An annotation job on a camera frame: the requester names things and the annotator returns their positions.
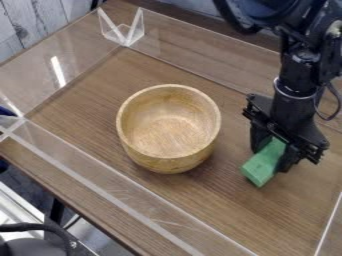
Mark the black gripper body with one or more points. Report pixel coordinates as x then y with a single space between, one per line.
287 114

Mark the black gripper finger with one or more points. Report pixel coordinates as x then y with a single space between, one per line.
290 158
259 136

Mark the green rectangular block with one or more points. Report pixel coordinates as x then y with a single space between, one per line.
258 169

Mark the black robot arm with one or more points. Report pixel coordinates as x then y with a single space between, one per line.
308 27

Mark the brown wooden bowl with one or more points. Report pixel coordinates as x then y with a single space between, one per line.
167 125

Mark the black table leg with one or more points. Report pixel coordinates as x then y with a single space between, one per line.
56 211

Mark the clear acrylic barrier wall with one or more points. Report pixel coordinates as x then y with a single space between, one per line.
64 87

